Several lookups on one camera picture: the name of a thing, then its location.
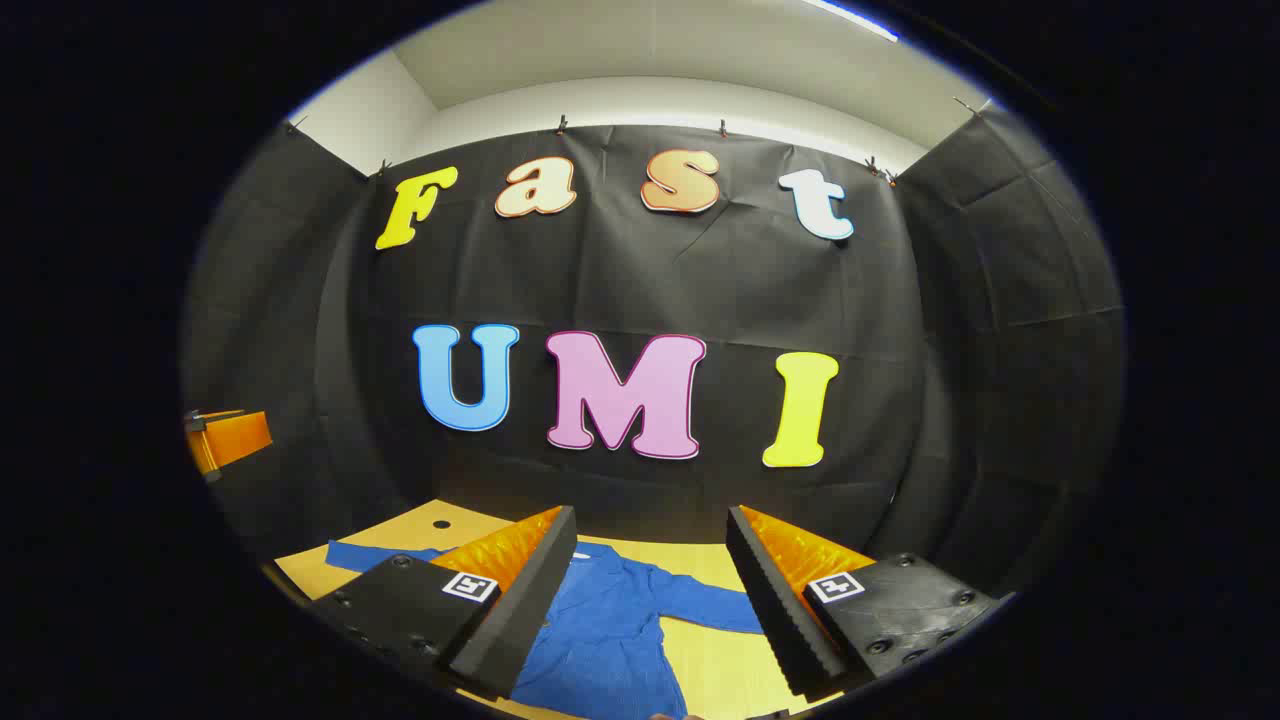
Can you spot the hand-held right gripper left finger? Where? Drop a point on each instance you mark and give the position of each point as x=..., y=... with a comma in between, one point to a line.
x=520, y=610

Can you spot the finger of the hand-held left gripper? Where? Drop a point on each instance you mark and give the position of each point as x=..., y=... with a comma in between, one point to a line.
x=235, y=438

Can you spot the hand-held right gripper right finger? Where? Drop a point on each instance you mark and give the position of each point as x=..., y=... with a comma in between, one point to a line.
x=775, y=600

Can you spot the blue button shirt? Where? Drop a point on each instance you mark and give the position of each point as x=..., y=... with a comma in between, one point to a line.
x=610, y=625

